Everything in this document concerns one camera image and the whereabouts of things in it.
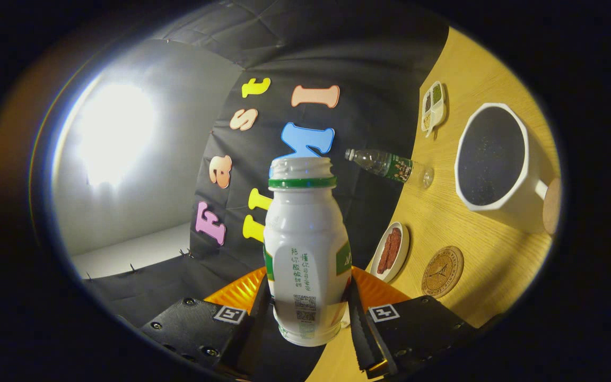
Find black backdrop cloth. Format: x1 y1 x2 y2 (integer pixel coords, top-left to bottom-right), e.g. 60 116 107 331
83 0 449 382

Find white cup with cork handle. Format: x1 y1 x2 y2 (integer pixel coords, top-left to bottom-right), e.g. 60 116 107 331
454 102 562 236

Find round cork coaster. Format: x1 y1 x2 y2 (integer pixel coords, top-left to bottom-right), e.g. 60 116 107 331
421 246 465 299

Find round white plate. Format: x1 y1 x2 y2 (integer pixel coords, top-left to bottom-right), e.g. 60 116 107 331
370 221 410 283

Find white divided dish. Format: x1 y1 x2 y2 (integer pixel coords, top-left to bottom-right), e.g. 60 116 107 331
421 81 448 138

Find white juice bottle green label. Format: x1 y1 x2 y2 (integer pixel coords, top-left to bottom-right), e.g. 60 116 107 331
263 157 353 348

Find clear plastic water bottle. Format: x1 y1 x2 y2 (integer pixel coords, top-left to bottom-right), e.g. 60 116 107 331
345 149 435 189

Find red dried meat slices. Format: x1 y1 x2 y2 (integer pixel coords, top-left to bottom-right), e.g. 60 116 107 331
377 227 403 275

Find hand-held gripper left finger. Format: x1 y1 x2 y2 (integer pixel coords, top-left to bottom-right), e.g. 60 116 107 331
141 266 272 380

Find wooden table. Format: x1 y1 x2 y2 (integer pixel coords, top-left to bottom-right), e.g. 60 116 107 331
305 27 561 382

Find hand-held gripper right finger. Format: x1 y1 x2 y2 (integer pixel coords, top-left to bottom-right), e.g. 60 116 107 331
348 266 481 378

